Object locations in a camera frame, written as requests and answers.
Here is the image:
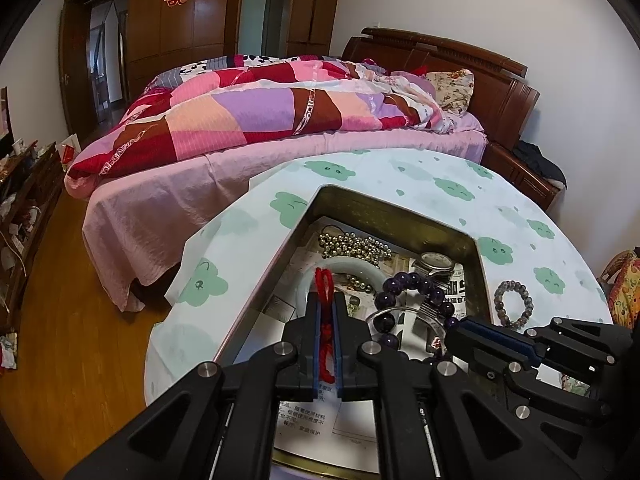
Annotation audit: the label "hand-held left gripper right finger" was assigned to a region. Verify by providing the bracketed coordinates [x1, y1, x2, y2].
[332, 291, 566, 480]

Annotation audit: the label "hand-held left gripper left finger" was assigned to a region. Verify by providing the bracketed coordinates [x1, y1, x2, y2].
[65, 290, 328, 480]

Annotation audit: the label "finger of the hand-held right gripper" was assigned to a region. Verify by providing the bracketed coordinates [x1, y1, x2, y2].
[446, 317, 616, 426]
[524, 316, 640, 386]

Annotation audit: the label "thin silver bangle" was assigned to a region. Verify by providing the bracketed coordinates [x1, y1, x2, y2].
[365, 306, 448, 363]

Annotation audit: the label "red string pendant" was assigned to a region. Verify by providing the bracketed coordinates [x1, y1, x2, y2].
[314, 267, 337, 386]

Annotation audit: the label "dark purple bead bracelet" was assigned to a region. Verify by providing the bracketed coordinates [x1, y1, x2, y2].
[374, 271, 458, 351]

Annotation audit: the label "pale jade bangle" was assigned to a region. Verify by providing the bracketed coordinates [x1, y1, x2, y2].
[307, 256, 396, 321]

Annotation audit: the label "silver wristwatch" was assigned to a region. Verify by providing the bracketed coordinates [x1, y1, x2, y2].
[417, 251, 456, 321]

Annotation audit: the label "pearl necklace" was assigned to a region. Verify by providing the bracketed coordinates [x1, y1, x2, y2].
[317, 227, 396, 296]

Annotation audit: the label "rectangular metal tin box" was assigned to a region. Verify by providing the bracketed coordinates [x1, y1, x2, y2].
[212, 184, 496, 476]

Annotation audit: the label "printed paper sheet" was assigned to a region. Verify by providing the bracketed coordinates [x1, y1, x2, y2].
[260, 217, 468, 448]

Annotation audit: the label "colourful patterned cushion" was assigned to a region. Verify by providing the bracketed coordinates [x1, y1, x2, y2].
[602, 247, 640, 328]

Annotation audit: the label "wooden nightstand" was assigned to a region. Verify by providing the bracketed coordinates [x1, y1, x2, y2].
[482, 141, 561, 211]

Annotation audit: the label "dark clothes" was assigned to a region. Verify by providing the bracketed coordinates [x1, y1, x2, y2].
[512, 140, 568, 186]

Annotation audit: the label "bed with pink sheet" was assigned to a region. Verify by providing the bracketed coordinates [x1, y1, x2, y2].
[65, 110, 488, 313]

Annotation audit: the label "wooden headboard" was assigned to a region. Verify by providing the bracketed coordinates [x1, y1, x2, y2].
[341, 27, 542, 151]

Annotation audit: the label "patchwork quilt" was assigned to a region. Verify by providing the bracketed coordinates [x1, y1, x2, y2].
[66, 54, 453, 181]

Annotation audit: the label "floral pillow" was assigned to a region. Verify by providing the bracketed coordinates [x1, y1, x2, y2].
[425, 68, 475, 113]

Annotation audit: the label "red and white paper bag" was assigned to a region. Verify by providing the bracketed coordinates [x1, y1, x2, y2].
[59, 132, 83, 171]

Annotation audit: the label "cluttered wooden shelf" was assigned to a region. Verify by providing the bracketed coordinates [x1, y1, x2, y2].
[0, 87, 66, 321]

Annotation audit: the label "wooden wardrobe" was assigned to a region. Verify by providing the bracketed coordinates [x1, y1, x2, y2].
[59, 0, 346, 133]

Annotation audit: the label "grey bead bracelet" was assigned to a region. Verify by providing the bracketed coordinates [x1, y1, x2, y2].
[494, 280, 534, 330]

